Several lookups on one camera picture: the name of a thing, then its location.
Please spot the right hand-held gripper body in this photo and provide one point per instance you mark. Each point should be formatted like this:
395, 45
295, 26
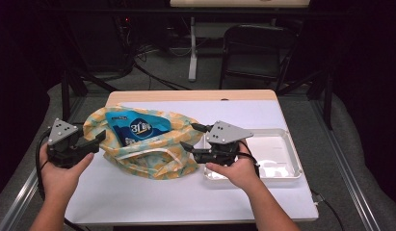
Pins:
226, 133

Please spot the white plastic tray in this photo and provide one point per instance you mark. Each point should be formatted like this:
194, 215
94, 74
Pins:
276, 150

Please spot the black folding chair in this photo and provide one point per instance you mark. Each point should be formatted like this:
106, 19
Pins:
259, 38

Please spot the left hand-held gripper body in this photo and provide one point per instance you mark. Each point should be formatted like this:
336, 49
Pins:
62, 131

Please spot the orange floral cloth bag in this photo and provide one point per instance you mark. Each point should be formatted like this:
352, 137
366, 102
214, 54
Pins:
153, 160

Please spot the blue snack pouch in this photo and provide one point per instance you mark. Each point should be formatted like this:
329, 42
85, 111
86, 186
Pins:
137, 126

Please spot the person's left hand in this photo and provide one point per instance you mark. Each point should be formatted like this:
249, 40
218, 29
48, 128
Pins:
62, 183

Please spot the black metal stand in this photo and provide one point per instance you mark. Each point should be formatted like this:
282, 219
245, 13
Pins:
65, 96
329, 102

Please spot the person's right hand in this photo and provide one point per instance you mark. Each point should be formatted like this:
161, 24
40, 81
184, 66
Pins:
240, 174

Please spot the white table sheet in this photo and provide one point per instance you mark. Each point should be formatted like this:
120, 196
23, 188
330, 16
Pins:
186, 199

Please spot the white desk leg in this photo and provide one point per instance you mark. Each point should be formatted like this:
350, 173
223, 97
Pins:
192, 64

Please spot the aluminium floor rail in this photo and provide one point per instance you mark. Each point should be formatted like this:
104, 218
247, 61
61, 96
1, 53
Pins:
15, 205
346, 173

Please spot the light desk top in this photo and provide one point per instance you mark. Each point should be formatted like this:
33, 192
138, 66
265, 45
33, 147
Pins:
237, 3

